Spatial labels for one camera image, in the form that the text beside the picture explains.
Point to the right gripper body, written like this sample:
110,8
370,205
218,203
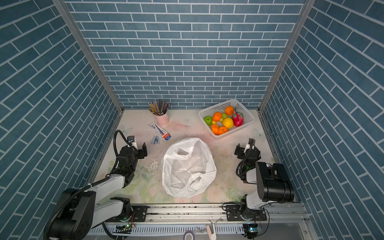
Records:
244,165

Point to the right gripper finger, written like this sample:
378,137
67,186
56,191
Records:
251,144
239,152

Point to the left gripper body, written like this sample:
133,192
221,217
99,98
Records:
133,165

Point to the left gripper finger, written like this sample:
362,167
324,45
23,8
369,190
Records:
143,151
137,153

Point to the pink dragon fruit toy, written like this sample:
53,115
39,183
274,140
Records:
238,119

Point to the yellow mango toy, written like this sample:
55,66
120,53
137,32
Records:
228,123

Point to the orange persimmon toy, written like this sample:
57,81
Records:
217,117
215,129

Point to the green pear toy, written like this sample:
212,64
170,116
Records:
224,116

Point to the white plastic bag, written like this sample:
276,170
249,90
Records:
188,168

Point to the round orange toy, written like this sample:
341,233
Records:
222,130

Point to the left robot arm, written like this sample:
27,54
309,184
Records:
80,210

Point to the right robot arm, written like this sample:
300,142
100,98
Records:
272,181

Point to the small blue clip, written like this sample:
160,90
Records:
155,140

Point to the white plastic basket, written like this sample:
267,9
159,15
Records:
239,108

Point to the pink pencil cup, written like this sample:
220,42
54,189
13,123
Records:
163,120

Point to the coloured pencils bunch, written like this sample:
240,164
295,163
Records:
159,107

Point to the pink white clip tool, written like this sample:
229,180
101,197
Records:
211,230

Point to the purple tape roll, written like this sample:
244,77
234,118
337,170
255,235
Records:
189,235

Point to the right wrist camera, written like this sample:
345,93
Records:
248,146

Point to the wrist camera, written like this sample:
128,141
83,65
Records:
248,146
132,141

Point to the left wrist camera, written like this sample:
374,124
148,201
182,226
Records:
132,141

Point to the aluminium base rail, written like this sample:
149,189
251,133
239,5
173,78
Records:
176,219

